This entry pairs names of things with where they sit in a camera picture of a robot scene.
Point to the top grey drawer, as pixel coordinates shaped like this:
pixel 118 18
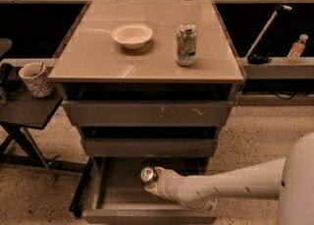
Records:
pixel 100 113

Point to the white and green soda can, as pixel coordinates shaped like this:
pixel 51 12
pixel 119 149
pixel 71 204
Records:
pixel 186 44

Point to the orange drink bottle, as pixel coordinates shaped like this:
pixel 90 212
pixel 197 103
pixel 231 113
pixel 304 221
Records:
pixel 297 49

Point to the black object on ledge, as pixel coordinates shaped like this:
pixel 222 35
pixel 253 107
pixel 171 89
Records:
pixel 258 59

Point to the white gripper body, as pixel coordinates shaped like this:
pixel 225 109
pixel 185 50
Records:
pixel 168 181

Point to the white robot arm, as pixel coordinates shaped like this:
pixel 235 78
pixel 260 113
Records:
pixel 289 180

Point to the middle grey drawer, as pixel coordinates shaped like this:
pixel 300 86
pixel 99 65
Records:
pixel 149 147

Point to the dark side table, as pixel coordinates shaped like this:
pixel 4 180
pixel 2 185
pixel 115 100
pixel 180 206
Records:
pixel 22 112

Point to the grey drawer cabinet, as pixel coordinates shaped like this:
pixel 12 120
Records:
pixel 93 66

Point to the patterned paper cup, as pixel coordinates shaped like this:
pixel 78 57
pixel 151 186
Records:
pixel 35 77

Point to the white paper bowl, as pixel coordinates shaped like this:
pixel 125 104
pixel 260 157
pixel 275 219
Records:
pixel 132 36

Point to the bottom grey drawer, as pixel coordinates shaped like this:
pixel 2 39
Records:
pixel 120 197

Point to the grey drawer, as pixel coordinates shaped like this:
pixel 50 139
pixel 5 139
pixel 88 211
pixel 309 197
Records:
pixel 120 197
pixel 100 113
pixel 149 147

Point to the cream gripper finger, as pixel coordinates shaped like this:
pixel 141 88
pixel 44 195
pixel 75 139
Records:
pixel 152 189
pixel 161 172

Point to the white stick with black tip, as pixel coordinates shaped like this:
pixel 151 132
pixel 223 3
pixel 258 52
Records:
pixel 278 9

